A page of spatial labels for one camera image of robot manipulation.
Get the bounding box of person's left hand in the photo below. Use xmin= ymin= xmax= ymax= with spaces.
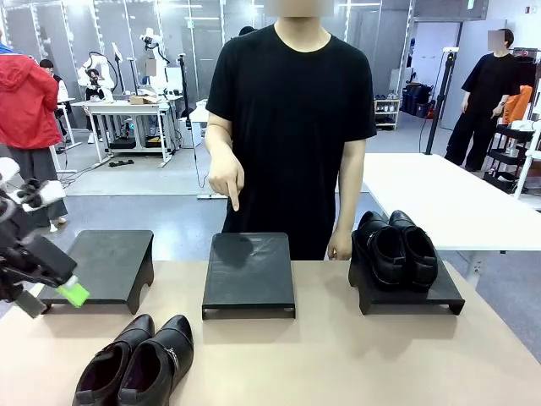
xmin=327 ymin=230 xmax=354 ymax=261

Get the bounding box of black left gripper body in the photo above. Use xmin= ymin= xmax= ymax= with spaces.
xmin=0 ymin=234 xmax=78 ymax=303

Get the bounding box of person's right hand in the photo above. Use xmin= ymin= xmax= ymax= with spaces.
xmin=208 ymin=156 xmax=246 ymax=212

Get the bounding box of black pole stand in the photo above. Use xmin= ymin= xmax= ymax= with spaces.
xmin=424 ymin=47 xmax=461 ymax=156

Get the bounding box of orange garment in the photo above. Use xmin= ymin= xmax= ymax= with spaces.
xmin=504 ymin=85 xmax=533 ymax=127

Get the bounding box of black rolling cart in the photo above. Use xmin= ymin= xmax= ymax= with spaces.
xmin=484 ymin=122 xmax=541 ymax=194

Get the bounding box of person's left forearm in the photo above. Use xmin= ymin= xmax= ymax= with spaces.
xmin=336 ymin=168 xmax=365 ymax=233

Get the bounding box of black perforated buckle shoe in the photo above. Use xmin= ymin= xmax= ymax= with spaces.
xmin=351 ymin=210 xmax=409 ymax=292
xmin=388 ymin=210 xmax=440 ymax=293

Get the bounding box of person's right forearm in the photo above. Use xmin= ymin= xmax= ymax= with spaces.
xmin=205 ymin=122 xmax=238 ymax=170

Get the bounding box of dark-haired person in background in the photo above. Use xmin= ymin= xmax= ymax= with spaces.
xmin=39 ymin=58 xmax=71 ymax=143

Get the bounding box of black shoe stand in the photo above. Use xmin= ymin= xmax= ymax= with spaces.
xmin=37 ymin=229 xmax=156 ymax=315
xmin=201 ymin=232 xmax=296 ymax=321
xmin=348 ymin=240 xmax=466 ymax=316

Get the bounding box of black tripod pole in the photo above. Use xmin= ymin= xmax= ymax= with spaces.
xmin=176 ymin=52 xmax=191 ymax=122

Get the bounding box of large white table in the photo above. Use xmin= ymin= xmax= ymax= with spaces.
xmin=362 ymin=151 xmax=541 ymax=255

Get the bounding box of black pointed ankle shoe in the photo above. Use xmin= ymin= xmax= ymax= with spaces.
xmin=71 ymin=313 xmax=156 ymax=406
xmin=117 ymin=314 xmax=194 ymax=406

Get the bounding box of white shelf with shoes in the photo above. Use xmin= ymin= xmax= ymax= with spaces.
xmin=374 ymin=98 xmax=401 ymax=130

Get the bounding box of person in black T-shirt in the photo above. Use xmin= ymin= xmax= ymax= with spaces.
xmin=205 ymin=16 xmax=378 ymax=261

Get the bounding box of person in red jacket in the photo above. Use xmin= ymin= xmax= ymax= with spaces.
xmin=0 ymin=31 xmax=68 ymax=232

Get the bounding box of white metal desk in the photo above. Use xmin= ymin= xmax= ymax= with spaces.
xmin=70 ymin=99 xmax=181 ymax=168

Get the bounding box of bystander in black clothes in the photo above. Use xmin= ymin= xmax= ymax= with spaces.
xmin=445 ymin=28 xmax=527 ymax=173

